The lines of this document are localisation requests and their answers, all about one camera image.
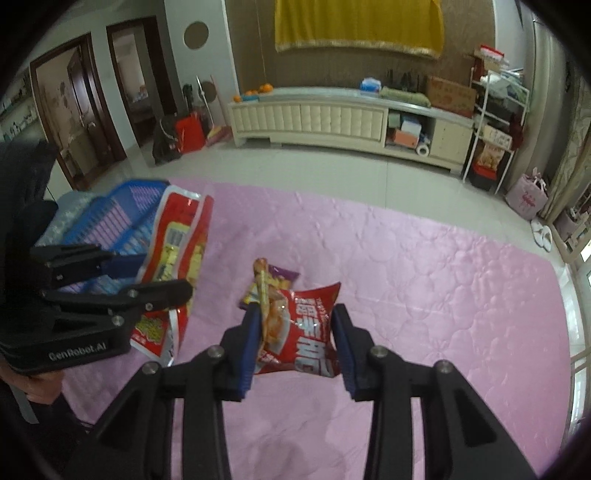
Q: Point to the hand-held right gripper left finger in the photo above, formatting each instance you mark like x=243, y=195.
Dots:
x=249, y=360

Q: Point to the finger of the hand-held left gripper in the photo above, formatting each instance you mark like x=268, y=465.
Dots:
x=157, y=295
x=124, y=266

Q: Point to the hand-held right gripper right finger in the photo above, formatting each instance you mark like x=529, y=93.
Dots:
x=344, y=350

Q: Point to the red chips packet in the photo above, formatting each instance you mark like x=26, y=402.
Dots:
x=300, y=332

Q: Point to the blue plastic basket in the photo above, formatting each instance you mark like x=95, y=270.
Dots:
x=120, y=207

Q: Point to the red white snack packet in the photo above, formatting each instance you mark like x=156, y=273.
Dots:
x=180, y=230

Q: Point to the person's left hand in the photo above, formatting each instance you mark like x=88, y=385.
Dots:
x=41, y=387

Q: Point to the pink quilted tablecloth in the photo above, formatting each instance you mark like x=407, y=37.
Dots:
x=415, y=300

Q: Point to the purple snack packet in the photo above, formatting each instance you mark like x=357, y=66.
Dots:
x=281, y=274

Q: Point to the black bag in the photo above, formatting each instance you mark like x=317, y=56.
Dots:
x=166, y=143

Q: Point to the red bag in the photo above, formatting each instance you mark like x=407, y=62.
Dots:
x=190, y=134

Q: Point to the broom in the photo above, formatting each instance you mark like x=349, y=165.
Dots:
x=217, y=134

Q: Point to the dark wooden door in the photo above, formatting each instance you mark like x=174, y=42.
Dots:
x=87, y=106

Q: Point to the dark wooden doorway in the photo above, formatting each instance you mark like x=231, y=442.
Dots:
x=159, y=69

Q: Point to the white paper roll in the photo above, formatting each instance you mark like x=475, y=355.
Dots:
x=423, y=149

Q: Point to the orange box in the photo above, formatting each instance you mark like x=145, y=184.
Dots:
x=406, y=138

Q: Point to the white slippers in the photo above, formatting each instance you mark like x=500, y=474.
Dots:
x=541, y=235

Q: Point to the cream tv cabinet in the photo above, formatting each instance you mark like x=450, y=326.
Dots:
x=323, y=120

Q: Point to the teal box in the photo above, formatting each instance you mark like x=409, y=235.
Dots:
x=411, y=123

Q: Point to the pink tote bag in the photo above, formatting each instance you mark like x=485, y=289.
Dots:
x=526, y=198

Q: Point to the yellow printed bag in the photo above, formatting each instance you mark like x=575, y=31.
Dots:
x=491, y=156

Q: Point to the white shelf rack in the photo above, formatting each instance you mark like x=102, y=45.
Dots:
x=475, y=138

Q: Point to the green folded cloth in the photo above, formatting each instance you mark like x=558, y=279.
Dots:
x=406, y=97

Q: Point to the blue white tissue box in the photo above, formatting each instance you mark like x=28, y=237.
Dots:
x=371, y=84

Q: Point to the brown cardboard box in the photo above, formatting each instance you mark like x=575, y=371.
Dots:
x=450, y=97

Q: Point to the black router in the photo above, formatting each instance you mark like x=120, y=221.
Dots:
x=406, y=81

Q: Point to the beige patterned curtain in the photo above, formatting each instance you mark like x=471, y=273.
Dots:
x=575, y=152

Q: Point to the yellow cloth cover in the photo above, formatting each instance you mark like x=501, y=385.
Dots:
x=360, y=23

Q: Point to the standing air conditioner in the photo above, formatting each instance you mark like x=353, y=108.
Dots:
x=547, y=92

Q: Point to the red white carton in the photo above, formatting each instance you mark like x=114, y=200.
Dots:
x=490, y=53

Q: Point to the small brown wall disc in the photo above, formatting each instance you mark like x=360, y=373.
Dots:
x=210, y=92

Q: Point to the large brown wall disc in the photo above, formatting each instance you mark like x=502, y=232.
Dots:
x=196, y=35

